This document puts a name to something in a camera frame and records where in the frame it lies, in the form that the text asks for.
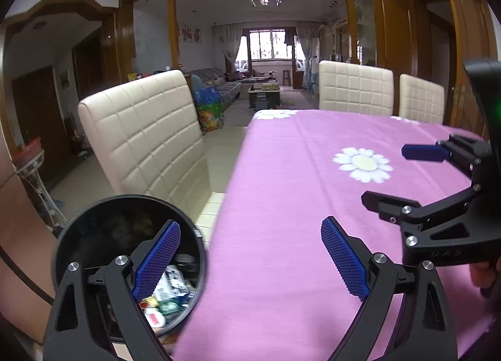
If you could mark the brown medicine bottle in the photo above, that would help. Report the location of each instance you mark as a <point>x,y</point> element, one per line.
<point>155,318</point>

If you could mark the pink floral tablecloth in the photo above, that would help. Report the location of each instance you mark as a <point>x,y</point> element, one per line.
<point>272,291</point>

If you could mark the cream chair far right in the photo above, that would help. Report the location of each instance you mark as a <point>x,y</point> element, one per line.
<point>421,100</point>

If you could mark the cream chair left side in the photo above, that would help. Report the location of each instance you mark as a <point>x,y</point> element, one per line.
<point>147,139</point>

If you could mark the grey sofa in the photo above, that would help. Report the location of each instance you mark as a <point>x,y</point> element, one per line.
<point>215,78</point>

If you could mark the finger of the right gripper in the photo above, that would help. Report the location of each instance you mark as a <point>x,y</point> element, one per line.
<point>409,213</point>
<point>427,153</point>

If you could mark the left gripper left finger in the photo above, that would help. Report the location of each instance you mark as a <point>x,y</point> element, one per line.
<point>151,257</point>

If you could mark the person's right hand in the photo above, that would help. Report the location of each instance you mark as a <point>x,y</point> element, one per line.
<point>484,276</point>

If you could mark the red yellow checkered wrapper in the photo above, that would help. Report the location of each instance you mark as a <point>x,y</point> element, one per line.
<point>149,302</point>

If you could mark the black round trash bin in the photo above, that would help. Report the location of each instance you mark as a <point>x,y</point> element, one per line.
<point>109,230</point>

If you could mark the colourful bag on floor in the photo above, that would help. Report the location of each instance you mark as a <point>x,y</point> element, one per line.
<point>209,107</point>

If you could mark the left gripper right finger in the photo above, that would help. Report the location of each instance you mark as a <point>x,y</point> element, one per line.
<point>344,255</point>

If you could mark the white green milk carton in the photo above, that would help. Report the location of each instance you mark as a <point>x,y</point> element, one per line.
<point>170,307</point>

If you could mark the wooden door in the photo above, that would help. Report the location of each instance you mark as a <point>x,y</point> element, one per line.
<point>475,39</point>

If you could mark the cream chair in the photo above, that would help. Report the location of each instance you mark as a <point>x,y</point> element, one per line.
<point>421,100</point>
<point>147,139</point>
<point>348,87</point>

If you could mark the cream chair far middle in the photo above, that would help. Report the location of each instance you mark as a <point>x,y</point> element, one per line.
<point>348,87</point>

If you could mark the metal stand with red basin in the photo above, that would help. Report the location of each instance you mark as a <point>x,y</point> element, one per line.
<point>27,163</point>

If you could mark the pink refrigerator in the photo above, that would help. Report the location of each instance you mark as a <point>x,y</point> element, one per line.
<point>29,244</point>

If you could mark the coffee table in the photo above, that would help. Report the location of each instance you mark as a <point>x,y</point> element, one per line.
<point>264,96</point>

